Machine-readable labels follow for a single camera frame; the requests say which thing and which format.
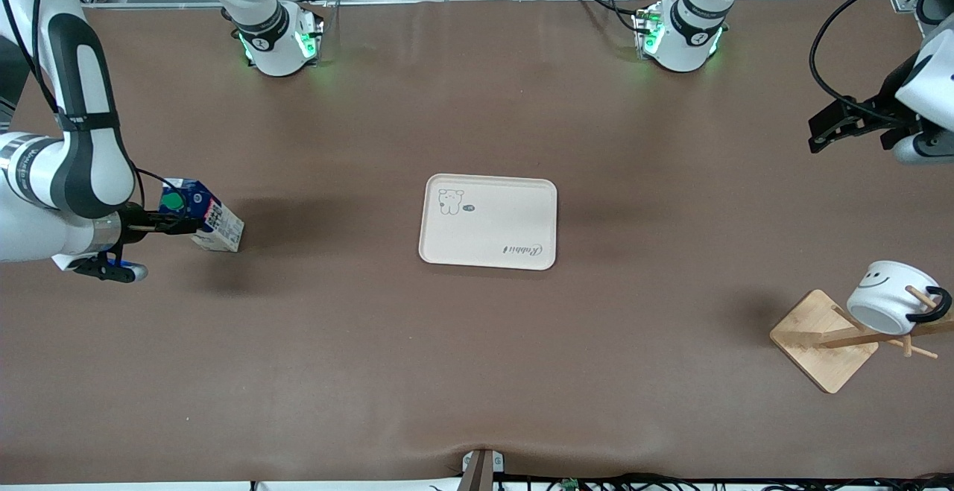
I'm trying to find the beige plastic tray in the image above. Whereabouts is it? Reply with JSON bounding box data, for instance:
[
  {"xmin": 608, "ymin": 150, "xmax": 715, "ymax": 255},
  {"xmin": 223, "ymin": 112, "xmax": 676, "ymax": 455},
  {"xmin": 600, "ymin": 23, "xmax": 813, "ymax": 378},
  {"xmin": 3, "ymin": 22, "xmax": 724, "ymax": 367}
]
[{"xmin": 418, "ymin": 174, "xmax": 559, "ymax": 271}]

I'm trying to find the black left arm base cable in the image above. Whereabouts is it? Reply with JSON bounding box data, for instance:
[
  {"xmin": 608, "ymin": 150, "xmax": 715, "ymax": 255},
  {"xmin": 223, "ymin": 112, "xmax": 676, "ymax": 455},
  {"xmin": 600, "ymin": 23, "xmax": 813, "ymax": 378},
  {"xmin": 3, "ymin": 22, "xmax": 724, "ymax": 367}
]
[{"xmin": 572, "ymin": 0, "xmax": 658, "ymax": 34}]

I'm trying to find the wooden cup rack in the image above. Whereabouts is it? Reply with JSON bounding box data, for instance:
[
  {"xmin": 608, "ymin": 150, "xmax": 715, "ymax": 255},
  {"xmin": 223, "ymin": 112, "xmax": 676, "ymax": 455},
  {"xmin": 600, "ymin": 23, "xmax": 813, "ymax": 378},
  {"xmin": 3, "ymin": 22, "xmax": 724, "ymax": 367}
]
[{"xmin": 769, "ymin": 286, "xmax": 954, "ymax": 395}]

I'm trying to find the brown table cover sheet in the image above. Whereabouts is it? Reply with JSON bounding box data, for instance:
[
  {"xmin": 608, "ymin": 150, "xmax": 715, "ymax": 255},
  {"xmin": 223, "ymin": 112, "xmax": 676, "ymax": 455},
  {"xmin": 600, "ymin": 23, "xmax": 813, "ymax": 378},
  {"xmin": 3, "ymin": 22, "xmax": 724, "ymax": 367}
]
[{"xmin": 0, "ymin": 0, "xmax": 954, "ymax": 487}]

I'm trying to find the white cup black handle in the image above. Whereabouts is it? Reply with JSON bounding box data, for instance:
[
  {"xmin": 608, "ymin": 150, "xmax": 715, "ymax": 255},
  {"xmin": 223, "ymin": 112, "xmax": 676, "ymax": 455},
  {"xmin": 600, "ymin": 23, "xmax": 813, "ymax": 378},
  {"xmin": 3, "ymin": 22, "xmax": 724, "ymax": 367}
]
[{"xmin": 846, "ymin": 260, "xmax": 954, "ymax": 338}]

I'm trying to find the blue milk carton green cap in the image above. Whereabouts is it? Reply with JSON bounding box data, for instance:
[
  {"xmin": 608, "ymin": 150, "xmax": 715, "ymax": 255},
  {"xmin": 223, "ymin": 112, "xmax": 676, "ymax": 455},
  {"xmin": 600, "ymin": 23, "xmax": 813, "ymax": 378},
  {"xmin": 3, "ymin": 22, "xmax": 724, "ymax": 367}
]
[{"xmin": 159, "ymin": 178, "xmax": 246, "ymax": 254}]

